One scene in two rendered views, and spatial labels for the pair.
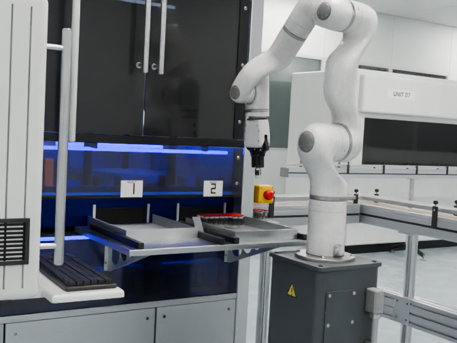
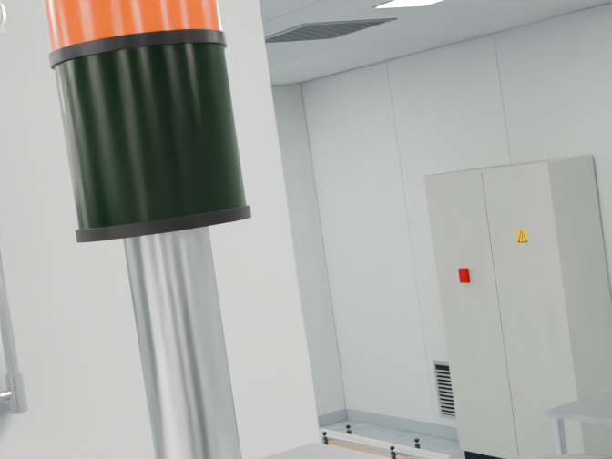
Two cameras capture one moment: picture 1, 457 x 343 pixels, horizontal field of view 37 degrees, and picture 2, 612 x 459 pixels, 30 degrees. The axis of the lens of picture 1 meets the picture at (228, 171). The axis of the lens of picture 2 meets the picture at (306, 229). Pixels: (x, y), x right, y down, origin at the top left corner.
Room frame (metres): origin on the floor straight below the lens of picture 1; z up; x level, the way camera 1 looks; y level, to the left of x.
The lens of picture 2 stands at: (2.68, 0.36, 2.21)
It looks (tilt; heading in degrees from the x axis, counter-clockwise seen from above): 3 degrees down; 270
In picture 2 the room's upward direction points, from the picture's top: 8 degrees counter-clockwise
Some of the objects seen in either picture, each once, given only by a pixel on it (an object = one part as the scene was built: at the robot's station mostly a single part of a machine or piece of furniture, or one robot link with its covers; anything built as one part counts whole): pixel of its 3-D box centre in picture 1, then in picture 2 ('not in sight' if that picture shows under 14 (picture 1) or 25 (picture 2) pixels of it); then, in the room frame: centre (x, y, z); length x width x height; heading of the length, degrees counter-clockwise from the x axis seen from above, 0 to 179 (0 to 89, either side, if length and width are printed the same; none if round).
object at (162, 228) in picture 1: (141, 226); not in sight; (2.32, 0.29, 0.90); 0.34 x 0.26 x 0.04; 33
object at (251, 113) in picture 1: (256, 113); not in sight; (2.39, -0.09, 1.31); 0.09 x 0.08 x 0.03; 34
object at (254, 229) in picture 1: (239, 227); not in sight; (2.41, -0.05, 0.90); 0.34 x 0.26 x 0.04; 33
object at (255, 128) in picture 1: (257, 131); not in sight; (2.39, -0.10, 1.25); 0.10 x 0.08 x 0.11; 34
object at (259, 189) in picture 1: (261, 193); not in sight; (2.74, -0.14, 0.99); 0.08 x 0.07 x 0.07; 33
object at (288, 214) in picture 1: (294, 206); not in sight; (3.01, -0.31, 0.92); 0.69 x 0.16 x 0.16; 123
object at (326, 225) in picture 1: (326, 228); not in sight; (2.12, -0.32, 0.95); 0.19 x 0.19 x 0.18
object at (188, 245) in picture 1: (192, 235); not in sight; (2.35, 0.11, 0.87); 0.70 x 0.48 x 0.02; 123
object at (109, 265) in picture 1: (127, 261); not in sight; (2.21, 0.32, 0.80); 0.34 x 0.03 x 0.13; 33
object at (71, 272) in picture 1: (69, 270); not in sight; (1.93, 0.45, 0.82); 0.40 x 0.14 x 0.02; 31
